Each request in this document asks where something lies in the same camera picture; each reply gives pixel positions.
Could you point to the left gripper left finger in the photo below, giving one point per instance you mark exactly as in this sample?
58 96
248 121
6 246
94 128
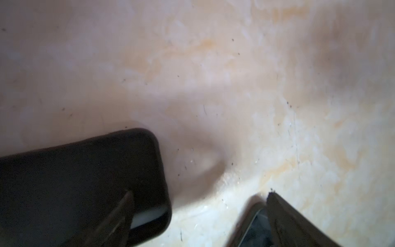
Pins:
113 231

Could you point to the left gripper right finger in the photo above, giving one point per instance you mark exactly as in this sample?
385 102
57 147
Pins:
289 228

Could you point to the black phone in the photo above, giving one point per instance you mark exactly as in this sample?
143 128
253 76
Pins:
253 229

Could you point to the black phone case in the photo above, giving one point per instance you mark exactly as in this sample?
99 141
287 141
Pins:
50 195

